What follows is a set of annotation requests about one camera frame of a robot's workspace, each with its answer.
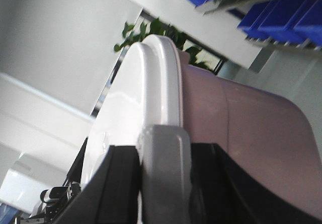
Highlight green plant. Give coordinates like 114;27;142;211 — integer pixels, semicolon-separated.
113;18;210;70

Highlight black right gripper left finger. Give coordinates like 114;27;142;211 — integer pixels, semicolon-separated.
54;146;141;223

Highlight white plastic storage bin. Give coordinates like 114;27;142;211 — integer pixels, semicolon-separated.
80;35;321;218

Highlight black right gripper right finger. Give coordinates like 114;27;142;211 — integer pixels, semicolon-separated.
189;143;321;223

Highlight blue shelf bins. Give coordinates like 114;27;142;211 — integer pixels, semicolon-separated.
189;0;321;47

